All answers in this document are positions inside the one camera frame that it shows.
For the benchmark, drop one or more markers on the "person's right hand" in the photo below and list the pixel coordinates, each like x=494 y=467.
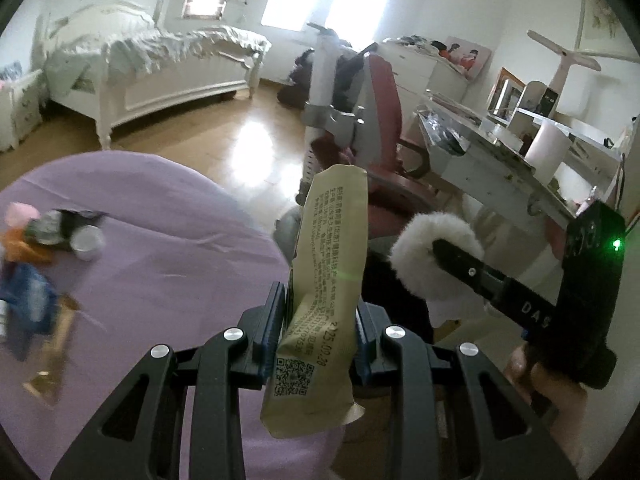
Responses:
x=535 y=380

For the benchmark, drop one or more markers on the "brown wrapper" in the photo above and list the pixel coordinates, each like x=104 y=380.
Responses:
x=55 y=355

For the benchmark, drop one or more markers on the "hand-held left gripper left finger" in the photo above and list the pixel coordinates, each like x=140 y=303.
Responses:
x=272 y=330

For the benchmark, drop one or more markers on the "white dresser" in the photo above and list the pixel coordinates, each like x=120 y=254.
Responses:
x=425 y=70

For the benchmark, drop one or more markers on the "person's right forearm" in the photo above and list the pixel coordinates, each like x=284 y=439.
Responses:
x=567 y=440

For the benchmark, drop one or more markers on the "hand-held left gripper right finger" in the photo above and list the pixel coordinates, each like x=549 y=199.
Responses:
x=362 y=347

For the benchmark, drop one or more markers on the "purple tablecloth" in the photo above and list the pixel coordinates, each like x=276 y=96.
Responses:
x=160 y=250

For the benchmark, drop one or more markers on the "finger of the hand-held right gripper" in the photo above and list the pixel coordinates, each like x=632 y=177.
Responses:
x=470 y=272

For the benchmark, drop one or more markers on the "orange packet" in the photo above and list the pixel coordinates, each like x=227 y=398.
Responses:
x=22 y=250

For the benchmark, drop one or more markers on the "tan paper packet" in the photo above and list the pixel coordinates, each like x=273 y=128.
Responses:
x=325 y=260

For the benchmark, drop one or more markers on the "silver can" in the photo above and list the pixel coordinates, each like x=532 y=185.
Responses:
x=89 y=245

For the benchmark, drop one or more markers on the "small black item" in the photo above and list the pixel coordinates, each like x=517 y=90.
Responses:
x=80 y=217

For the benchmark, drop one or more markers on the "silver wrapper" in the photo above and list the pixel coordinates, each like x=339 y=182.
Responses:
x=47 y=227

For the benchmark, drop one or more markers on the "pink soft item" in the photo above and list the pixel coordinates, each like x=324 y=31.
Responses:
x=20 y=215

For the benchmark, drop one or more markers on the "white bed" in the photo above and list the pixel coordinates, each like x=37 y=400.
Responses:
x=165 y=70

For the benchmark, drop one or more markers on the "white nightstand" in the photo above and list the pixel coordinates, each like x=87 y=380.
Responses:
x=20 y=110

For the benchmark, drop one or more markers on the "white desk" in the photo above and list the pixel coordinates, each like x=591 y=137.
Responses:
x=490 y=165

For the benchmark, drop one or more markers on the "wall picture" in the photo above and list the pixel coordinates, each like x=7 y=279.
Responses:
x=602 y=12

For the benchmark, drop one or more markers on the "black bags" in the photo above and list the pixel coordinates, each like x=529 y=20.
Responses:
x=297 y=85

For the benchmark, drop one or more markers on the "white cylinder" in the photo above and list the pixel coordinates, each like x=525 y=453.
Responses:
x=547 y=152

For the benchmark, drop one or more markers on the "framed photo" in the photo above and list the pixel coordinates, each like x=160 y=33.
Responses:
x=467 y=57

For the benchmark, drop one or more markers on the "blue packet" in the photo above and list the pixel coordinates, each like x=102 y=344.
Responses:
x=30 y=305

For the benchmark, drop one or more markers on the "standing mirror frame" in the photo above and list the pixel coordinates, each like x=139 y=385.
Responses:
x=507 y=92

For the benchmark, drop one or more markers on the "white fluffy cloth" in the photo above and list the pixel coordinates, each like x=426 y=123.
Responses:
x=415 y=255

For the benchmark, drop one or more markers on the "pink desk chair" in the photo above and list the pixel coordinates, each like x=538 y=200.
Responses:
x=382 y=110

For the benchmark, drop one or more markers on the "white desk lamp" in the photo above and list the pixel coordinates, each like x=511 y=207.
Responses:
x=565 y=65

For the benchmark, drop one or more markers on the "black clothing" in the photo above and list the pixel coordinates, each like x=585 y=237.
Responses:
x=350 y=80

